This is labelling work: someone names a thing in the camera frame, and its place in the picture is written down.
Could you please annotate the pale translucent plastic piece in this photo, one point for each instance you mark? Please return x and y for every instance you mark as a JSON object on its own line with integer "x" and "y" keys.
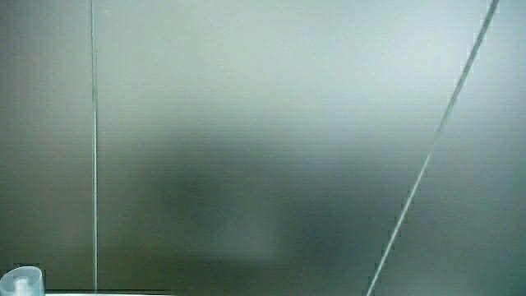
{"x": 22, "y": 281}

